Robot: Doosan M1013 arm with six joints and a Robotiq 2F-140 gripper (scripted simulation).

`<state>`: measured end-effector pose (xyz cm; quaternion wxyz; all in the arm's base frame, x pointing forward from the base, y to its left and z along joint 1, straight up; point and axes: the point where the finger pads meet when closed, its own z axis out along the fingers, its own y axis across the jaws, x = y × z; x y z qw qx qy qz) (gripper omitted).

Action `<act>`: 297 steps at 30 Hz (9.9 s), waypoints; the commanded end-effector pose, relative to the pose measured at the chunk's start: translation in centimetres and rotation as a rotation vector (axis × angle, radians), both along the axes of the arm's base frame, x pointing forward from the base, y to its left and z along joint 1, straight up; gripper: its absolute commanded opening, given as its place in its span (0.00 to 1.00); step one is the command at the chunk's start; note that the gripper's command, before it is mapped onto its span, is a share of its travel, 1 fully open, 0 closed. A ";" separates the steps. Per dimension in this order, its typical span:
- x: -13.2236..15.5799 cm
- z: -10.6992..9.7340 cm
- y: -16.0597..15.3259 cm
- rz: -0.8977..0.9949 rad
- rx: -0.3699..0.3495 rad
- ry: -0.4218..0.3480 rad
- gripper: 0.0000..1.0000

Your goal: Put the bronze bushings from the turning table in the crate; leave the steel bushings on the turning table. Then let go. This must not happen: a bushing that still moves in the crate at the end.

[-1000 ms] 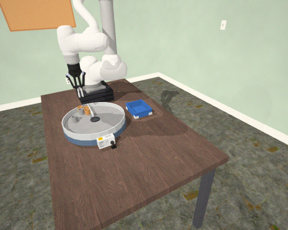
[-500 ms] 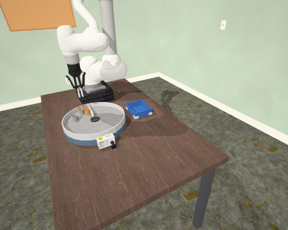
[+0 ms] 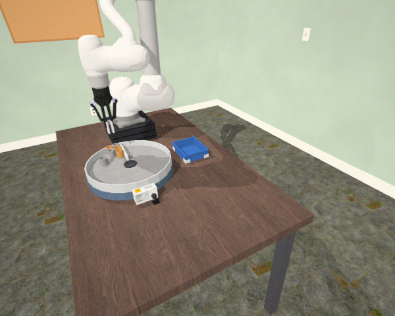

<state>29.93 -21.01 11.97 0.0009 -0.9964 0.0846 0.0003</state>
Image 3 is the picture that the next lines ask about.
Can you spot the blue shallow tray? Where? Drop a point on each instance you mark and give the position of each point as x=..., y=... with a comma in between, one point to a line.
x=190, y=149

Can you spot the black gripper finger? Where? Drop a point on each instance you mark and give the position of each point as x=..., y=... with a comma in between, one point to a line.
x=114, y=100
x=103, y=111

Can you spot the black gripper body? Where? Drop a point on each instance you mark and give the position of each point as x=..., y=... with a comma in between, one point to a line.
x=99, y=95

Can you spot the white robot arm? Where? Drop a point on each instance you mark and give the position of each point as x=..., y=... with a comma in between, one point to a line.
x=127, y=55

